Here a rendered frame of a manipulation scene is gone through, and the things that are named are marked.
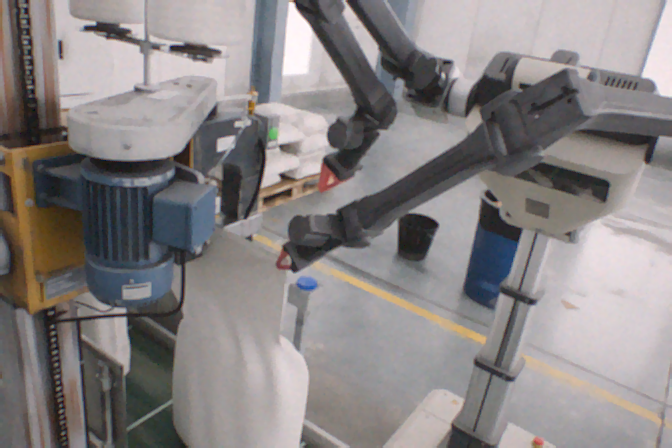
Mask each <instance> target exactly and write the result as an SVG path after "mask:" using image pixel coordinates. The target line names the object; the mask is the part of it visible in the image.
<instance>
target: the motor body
mask: <svg viewBox="0 0 672 448"><path fill-rule="evenodd" d="M80 171H81V175H80V188H81V204H82V222H83V239H84V246H85V250H86V252H85V267H86V280H87V287H88V289H89V292H90V293H91V294H92V295H93V296H94V297H95V298H96V299H97V300H98V301H99V302H101V304H103V305H106V306H109V307H113V308H122V309H134V308H141V307H145V306H148V305H151V304H153V303H155V302H157V301H159V300H161V299H162V298H163V297H164V296H165V295H166V294H167V292H168V291H169V289H170V287H172V286H171V285H173V281H174V275H173V267H176V264H174V263H173V261H174V250H173V248H172V247H171V246H167V245H163V244H158V243H155V242H154V241H153V235H152V232H151V200H152V198H153V197H154V196H155V195H156V194H158V193H159V192H161V191H162V190H164V189H165V188H167V187H168V184H173V183H174V164H173V163H172V162H171V161H170V160H169V159H167V158H165V163H164V164H163V165H162V166H160V167H158V168H155V169H151V170H146V171H130V172H128V171H114V170H108V169H104V168H101V167H98V166H96V165H94V164H93V163H92V162H91V161H90V158H89V157H87V158H85V159H84V160H82V162H81V164H80Z"/></svg>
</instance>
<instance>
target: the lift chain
mask: <svg viewBox="0 0 672 448"><path fill-rule="evenodd" d="M15 7H16V9H17V12H16V19H17V24H16V28H17V31H18V34H17V40H18V49H19V51H20V54H19V60H20V68H21V71H22V74H21V81H22V89H23V91H24V93H23V101H24V108H25V110H26V112H25V121H26V127H27V142H28V146H29V147H33V146H40V145H42V140H41V132H40V130H39V127H40V116H39V112H38V108H39V105H38V96H37V94H36V91H37V82H36V75H35V73H34V71H35V59H34V55H33V50H34V48H33V38H32V35H31V30H32V29H33V24H32V15H31V13H30V10H31V2H30V0H25V2H20V0H15ZM23 9H24V12H25V13H23ZM22 20H27V23H22ZM24 31H25V34H24ZM24 41H27V43H28V44H23V42H24ZM25 51H27V54H26V52H25ZM26 61H29V64H25V62H26ZM27 71H29V74H28V73H27ZM28 80H31V83H30V84H27V81H28ZM29 91H31V94H29ZM29 100H33V102H32V103H29ZM31 109H32V110H33V112H31ZM31 118H34V119H35V120H34V121H31ZM33 127H34V131H33ZM33 137H36V139H35V140H32V138H33ZM50 308H51V310H49V309H50ZM48 310H49V311H48ZM44 315H45V327H46V330H47V331H46V338H47V342H48V345H47V348H48V354H49V366H51V378H52V380H53V381H52V389H53V392H54V393H53V399H54V403H55V404H54V409H55V414H56V416H55V419H56V424H57V426H56V430H57V436H58V438H57V441H58V442H59V446H60V448H70V446H69V444H70V440H69V438H68V436H67V434H68V429H67V425H66V422H67V417H66V413H65V412H66V406H65V402H64V401H65V394H64V391H63V389H64V383H63V379H62V378H63V372H62V368H61V366H62V361H61V359H60V355H59V353H60V348H59V343H58V340H59V337H58V330H57V327H58V326H57V324H50V323H49V319H50V318H51V317H52V316H56V304H55V305H52V306H50V307H47V308H44ZM50 315H51V317H50ZM51 329H52V330H51ZM52 336H53V337H52ZM52 342H54V343H52ZM53 348H54V349H53ZM54 354H55V355H54ZM54 360H55V361H54ZM56 367H57V368H56ZM57 373H58V374H57ZM57 379H58V380H57ZM57 385H58V386H57ZM59 396H60V397H59ZM59 402H60V403H59ZM60 413H61V414H60Z"/></svg>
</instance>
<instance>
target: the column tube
mask: <svg viewBox="0 0 672 448"><path fill-rule="evenodd" d="M30 2H31V10H30V13H31V15H32V24H33V29H32V30H31V35H32V38H33V48H34V50H33V55H34V59H35V71H34V73H35V75H36V82H37V91H36V94H37V96H38V105H39V108H38V112H39V116H40V127H39V130H40V132H41V140H42V145H47V144H54V143H62V142H63V129H62V115H61V101H60V86H59V72H58V58H57V43H56V41H57V30H56V16H55V2H54V0H30ZM16 12H17V9H16V7H15V0H0V145H1V146H3V147H5V148H7V149H9V150H12V149H19V148H26V147H29V146H28V142H27V127H26V121H25V112H26V110H25V108H24V101H23V93H24V91H23V89H22V81H21V74H22V71H21V68H20V60H19V54H20V51H19V49H18V40H17V34H18V31H17V28H16V24H17V19H16ZM0 210H1V211H10V210H14V204H13V195H12V186H11V178H10V176H8V175H7V174H5V173H4V172H2V171H0ZM63 310H67V311H68V312H67V313H65V315H64V314H63V316H61V317H59V318H58V319H57V320H60V319H68V318H76V316H75V301H74V297H73V298H70V299H68V300H65V301H63V302H60V303H57V304H56V314H57V313H59V312H61V311H63ZM57 326H58V327H57V330H58V337H59V340H58V343H59V348H60V353H59V355H60V359H61V361H62V366H61V368H62V372H63V378H62V379H63V383H64V389H63V391H64V394H65V401H64V402H65V406H66V412H65V413H66V417H67V422H66V425H67V429H68V434H67V436H68V438H69V440H70V444H69V446H70V448H87V444H86V430H84V416H83V401H82V387H81V373H80V359H79V351H78V344H77V330H76V322H69V323H60V324H57ZM46 331H47V330H46V327H45V315H44V309H42V310H40V312H38V313H35V314H33V315H29V314H27V311H25V310H24V309H23V308H21V307H20V306H19V305H18V304H16V303H15V302H14V301H12V300H11V299H10V298H9V297H7V296H6V295H5V294H3V293H2V292H1V290H0V371H2V378H3V385H4V392H5V399H6V407H7V414H8V420H9V427H10V434H11V441H12V448H60V446H59V442H58V441H57V438H58V436H57V430H56V426H57V424H56V419H55V416H56V414H55V409H54V404H55V403H54V399H53V393H54V392H53V389H52V381H53V380H52V378H51V366H49V354H48V348H47V345H48V342H47V338H46Z"/></svg>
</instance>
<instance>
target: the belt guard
mask: <svg viewBox="0 0 672 448"><path fill-rule="evenodd" d="M173 82H179V84H173ZM154 84H158V85H159V87H160V91H163V90H166V91H172V92H179V93H182V94H179V95H177V96H175V97H173V98H170V99H168V100H166V101H162V100H155V99H149V98H144V97H146V96H149V95H151V94H154V93H147V92H137V91H136V90H131V91H128V92H124V93H120V94H116V95H113V96H108V97H104V98H100V99H96V100H93V101H89V102H86V103H85V104H81V105H78V106H75V107H72V108H71V109H69V110H68V111H67V124H68V140H69V146H70V147H71V148H72V149H73V150H75V151H77V152H79V153H81V154H84V155H88V156H92V157H96V158H102V159H110V160H153V159H160V158H165V157H170V156H173V155H176V154H178V153H180V152H182V150H183V148H184V147H185V146H186V144H187V143H188V141H189V140H190V139H191V137H192V136H193V135H194V133H195V132H196V130H197V129H198V128H199V126H200V124H201V122H202V121H203V120H204V118H205V117H207V116H208V114H209V113H210V111H211V110H212V109H213V107H214V106H215V104H216V103H217V80H216V79H213V78H210V77H204V76H190V81H189V76H182V77H178V78H176V80H175V78H174V79H170V80H167V81H163V82H158V83H154ZM186 84H191V85H192V86H186Z"/></svg>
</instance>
